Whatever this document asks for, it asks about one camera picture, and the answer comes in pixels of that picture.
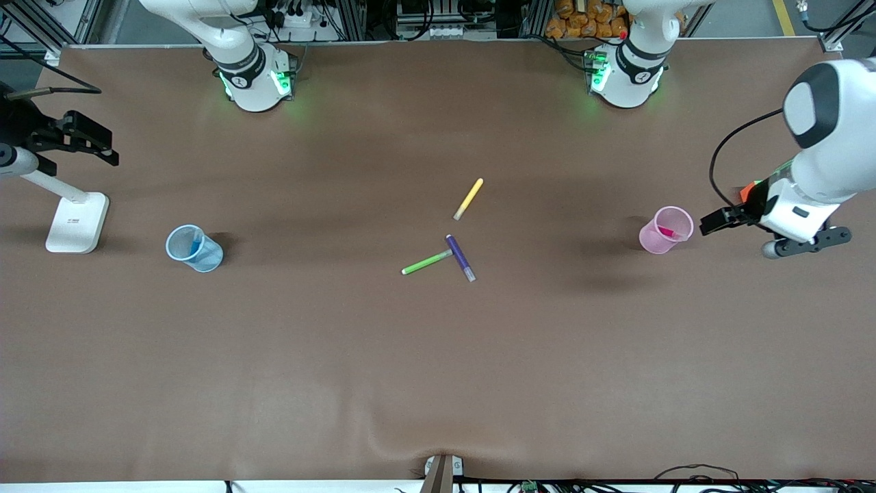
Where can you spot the green terminal connector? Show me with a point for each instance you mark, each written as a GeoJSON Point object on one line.
{"type": "Point", "coordinates": [528, 487]}

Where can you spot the purple marker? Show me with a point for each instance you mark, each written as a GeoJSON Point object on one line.
{"type": "Point", "coordinates": [458, 257]}

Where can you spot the colourful puzzle cube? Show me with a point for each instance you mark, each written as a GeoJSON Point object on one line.
{"type": "Point", "coordinates": [749, 190]}

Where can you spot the pink plastic cup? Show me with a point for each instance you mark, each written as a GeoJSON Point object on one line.
{"type": "Point", "coordinates": [653, 241]}

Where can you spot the pink marker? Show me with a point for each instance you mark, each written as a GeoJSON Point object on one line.
{"type": "Point", "coordinates": [665, 231]}

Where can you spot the orange snack packets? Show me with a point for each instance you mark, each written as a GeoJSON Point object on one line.
{"type": "Point", "coordinates": [582, 20]}

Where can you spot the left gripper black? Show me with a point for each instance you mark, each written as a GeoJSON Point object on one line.
{"type": "Point", "coordinates": [751, 203]}

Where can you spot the black electronics box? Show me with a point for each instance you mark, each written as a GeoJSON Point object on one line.
{"type": "Point", "coordinates": [417, 8]}

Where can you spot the aluminium frame post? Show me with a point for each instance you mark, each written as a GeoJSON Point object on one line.
{"type": "Point", "coordinates": [831, 42]}
{"type": "Point", "coordinates": [37, 29]}
{"type": "Point", "coordinates": [534, 17]}
{"type": "Point", "coordinates": [352, 17]}

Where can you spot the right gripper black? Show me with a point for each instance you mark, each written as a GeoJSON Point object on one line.
{"type": "Point", "coordinates": [20, 125]}

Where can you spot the green marker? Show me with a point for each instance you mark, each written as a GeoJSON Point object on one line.
{"type": "Point", "coordinates": [426, 262]}

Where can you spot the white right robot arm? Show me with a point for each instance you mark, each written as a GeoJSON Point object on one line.
{"type": "Point", "coordinates": [250, 89]}

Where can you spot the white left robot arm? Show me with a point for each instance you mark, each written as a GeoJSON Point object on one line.
{"type": "Point", "coordinates": [848, 137]}

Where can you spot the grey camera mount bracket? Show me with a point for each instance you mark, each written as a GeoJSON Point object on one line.
{"type": "Point", "coordinates": [441, 476]}

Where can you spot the brown table cover mat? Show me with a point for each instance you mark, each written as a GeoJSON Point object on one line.
{"type": "Point", "coordinates": [438, 376]}

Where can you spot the white stand with rod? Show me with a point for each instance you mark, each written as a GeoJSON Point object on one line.
{"type": "Point", "coordinates": [76, 226]}

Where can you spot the white power strip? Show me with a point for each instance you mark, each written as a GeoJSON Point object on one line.
{"type": "Point", "coordinates": [294, 19]}

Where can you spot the blue plastic cup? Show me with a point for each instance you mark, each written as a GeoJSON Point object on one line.
{"type": "Point", "coordinates": [209, 260]}

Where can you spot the blue marker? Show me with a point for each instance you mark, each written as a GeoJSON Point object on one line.
{"type": "Point", "coordinates": [197, 243]}

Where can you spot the yellow marker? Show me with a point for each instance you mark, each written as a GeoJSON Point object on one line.
{"type": "Point", "coordinates": [469, 198]}

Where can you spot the white connector strip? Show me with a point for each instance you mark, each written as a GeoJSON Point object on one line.
{"type": "Point", "coordinates": [446, 31]}

